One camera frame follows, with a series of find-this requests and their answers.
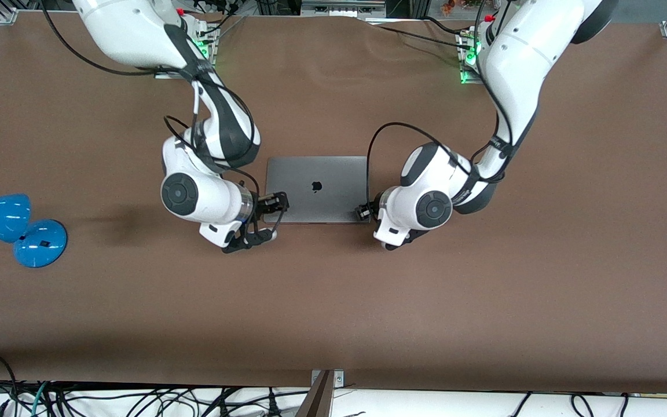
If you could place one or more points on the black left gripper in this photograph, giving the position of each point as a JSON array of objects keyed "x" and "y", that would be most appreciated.
[{"x": 366, "y": 212}]

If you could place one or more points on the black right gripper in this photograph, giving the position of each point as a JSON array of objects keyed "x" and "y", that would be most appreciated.
[{"x": 266, "y": 204}]

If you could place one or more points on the grey laptop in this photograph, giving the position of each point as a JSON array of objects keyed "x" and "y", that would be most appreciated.
[{"x": 317, "y": 188}]

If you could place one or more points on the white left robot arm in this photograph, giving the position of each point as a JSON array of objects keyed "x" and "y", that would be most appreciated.
[{"x": 519, "y": 58}]

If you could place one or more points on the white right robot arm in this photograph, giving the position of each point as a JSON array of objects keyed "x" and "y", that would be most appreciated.
[{"x": 136, "y": 29}]

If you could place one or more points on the brown table cover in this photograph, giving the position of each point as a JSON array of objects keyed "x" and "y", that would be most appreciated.
[{"x": 333, "y": 301}]

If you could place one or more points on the grey equipment box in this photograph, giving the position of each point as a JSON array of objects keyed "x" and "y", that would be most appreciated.
[{"x": 342, "y": 8}]

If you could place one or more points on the blue desk lamp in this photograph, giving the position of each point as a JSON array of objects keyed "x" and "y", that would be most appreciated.
[{"x": 38, "y": 246}]

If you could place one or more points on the small metal bracket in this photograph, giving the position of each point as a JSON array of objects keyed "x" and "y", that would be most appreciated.
[{"x": 339, "y": 379}]

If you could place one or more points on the dark camera stand beam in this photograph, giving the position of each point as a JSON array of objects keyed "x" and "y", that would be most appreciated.
[{"x": 317, "y": 402}]

